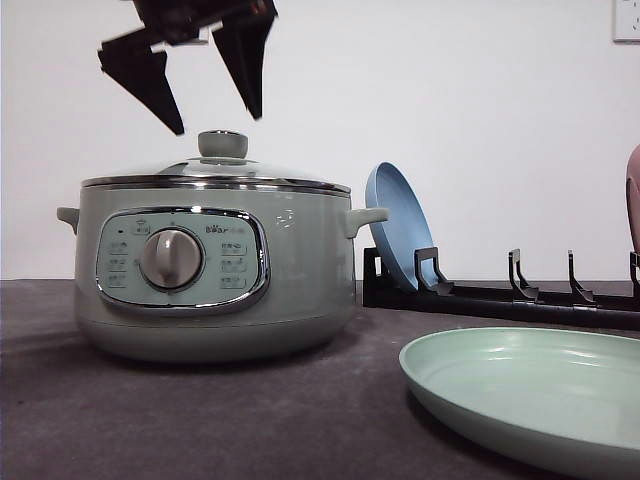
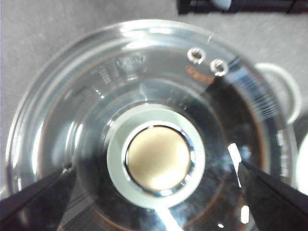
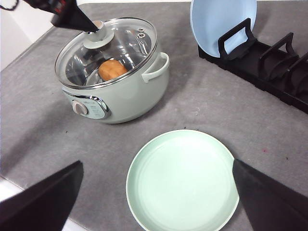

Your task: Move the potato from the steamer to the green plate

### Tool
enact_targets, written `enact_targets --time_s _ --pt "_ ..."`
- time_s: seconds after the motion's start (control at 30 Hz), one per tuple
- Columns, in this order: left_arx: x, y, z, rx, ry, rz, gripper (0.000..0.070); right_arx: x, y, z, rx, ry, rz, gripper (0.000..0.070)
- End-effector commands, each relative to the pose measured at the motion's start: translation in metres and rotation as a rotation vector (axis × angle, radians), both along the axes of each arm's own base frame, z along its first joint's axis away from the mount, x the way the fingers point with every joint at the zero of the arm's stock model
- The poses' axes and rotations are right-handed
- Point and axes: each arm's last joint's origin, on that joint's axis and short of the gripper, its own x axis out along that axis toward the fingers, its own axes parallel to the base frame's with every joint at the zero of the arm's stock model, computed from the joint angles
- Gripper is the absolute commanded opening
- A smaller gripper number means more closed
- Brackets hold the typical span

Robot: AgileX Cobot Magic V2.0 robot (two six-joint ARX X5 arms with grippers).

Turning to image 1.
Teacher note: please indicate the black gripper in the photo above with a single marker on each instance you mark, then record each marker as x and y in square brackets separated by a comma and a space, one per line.
[241, 42]

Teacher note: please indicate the glass steamer lid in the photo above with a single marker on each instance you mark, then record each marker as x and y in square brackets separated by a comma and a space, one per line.
[222, 163]

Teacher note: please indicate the green plate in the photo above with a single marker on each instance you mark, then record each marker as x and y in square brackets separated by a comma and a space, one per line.
[567, 398]

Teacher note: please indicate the green electric steamer pot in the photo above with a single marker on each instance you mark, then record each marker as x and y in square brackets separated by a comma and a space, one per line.
[214, 267]

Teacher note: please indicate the blue plate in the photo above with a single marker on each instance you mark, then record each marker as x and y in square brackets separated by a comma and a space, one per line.
[406, 228]

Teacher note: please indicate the black plate rack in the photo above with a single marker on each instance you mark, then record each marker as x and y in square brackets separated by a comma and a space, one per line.
[435, 292]

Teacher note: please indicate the pink plate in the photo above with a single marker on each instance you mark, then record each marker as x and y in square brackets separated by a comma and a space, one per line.
[633, 195]

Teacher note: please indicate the grey table mat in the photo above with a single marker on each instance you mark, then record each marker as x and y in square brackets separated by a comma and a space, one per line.
[72, 411]

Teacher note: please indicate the white wall socket right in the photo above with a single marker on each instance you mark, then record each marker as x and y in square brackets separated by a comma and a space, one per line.
[624, 23]

